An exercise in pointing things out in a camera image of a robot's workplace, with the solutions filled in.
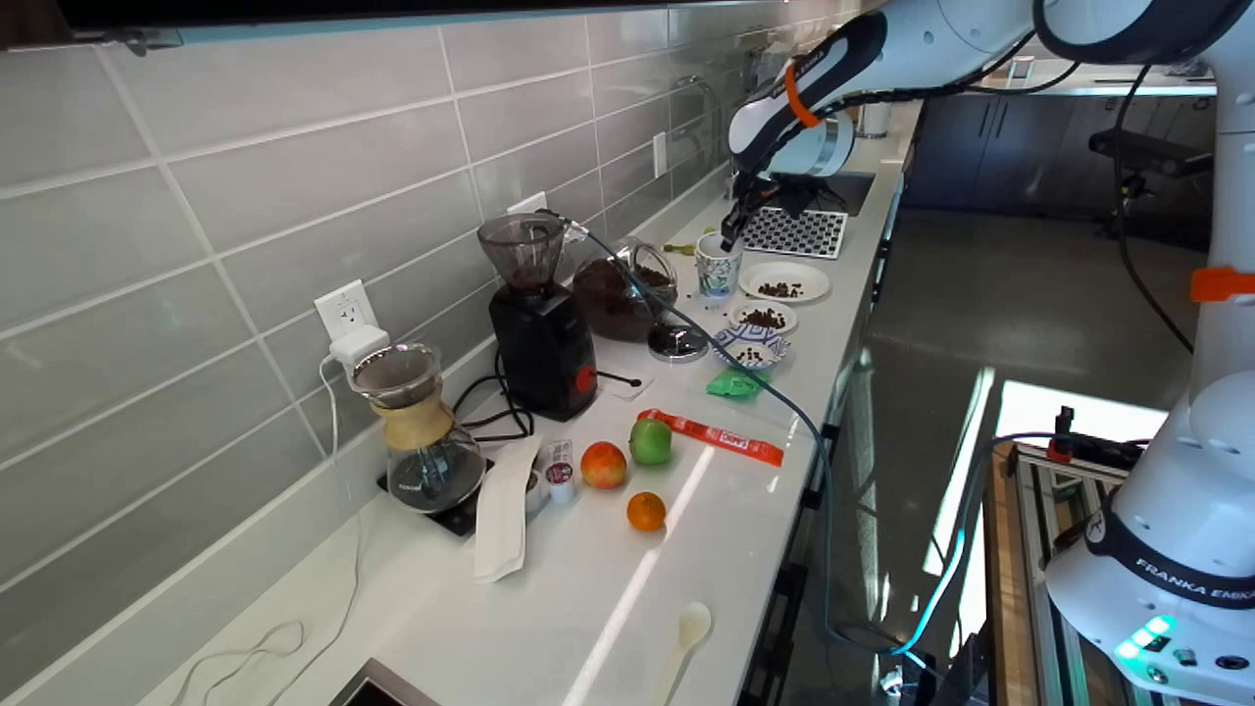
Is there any green apple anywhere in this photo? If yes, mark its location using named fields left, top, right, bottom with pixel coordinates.
left=627, top=419, right=675, bottom=472

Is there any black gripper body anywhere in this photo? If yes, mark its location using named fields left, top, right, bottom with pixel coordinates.
left=720, top=174, right=780, bottom=250

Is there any black kitchen scale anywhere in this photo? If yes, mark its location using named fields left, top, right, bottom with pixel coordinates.
left=375, top=472, right=549, bottom=536

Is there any black coffee grinder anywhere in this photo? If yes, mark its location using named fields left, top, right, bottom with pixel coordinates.
left=478, top=209, right=596, bottom=419

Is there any white plastic spoon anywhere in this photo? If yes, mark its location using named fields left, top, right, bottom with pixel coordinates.
left=655, top=600, right=713, bottom=706

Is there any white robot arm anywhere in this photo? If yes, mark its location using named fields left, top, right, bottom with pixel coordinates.
left=720, top=0, right=1255, bottom=706

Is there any black jar lid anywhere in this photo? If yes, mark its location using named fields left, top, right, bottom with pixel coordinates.
left=648, top=324, right=706, bottom=361

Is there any black power cable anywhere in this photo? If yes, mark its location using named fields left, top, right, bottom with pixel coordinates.
left=564, top=216, right=832, bottom=463

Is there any white wall outlet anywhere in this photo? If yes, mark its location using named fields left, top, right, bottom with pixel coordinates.
left=315, top=277, right=379, bottom=343

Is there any white wall charger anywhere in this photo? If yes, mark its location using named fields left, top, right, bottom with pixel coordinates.
left=329, top=324, right=389, bottom=373

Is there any patterned paper cup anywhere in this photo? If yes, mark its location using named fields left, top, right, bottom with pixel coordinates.
left=695, top=236, right=741, bottom=309

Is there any small white pod cup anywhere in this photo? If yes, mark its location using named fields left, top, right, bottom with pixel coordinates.
left=541, top=443, right=577, bottom=506

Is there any far paper plate with beans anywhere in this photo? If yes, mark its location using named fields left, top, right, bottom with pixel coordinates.
left=741, top=258, right=828, bottom=306

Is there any glass pour over carafe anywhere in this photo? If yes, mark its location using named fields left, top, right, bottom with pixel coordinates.
left=351, top=344, right=486, bottom=515

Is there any black white drying mat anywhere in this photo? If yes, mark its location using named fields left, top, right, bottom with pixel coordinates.
left=741, top=209, right=851, bottom=258

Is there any near paper plate with beans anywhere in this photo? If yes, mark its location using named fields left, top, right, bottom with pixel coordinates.
left=728, top=301, right=796, bottom=334

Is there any orange red packet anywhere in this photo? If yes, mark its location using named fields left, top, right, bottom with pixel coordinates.
left=634, top=408, right=784, bottom=468

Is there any paper plate with beans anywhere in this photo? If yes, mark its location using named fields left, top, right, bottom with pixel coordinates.
left=728, top=301, right=796, bottom=334
left=741, top=258, right=828, bottom=306

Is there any green crumpled cloth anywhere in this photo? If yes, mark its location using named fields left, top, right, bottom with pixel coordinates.
left=706, top=369, right=766, bottom=406

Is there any red orange peach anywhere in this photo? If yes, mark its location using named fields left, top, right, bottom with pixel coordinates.
left=581, top=443, right=627, bottom=491

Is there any glass jar of coffee beans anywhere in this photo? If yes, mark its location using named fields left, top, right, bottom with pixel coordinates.
left=573, top=242, right=677, bottom=343

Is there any patterned bowl with beans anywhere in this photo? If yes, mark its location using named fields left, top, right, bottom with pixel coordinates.
left=717, top=324, right=784, bottom=373

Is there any small orange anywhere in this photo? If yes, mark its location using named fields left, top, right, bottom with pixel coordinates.
left=627, top=491, right=666, bottom=535

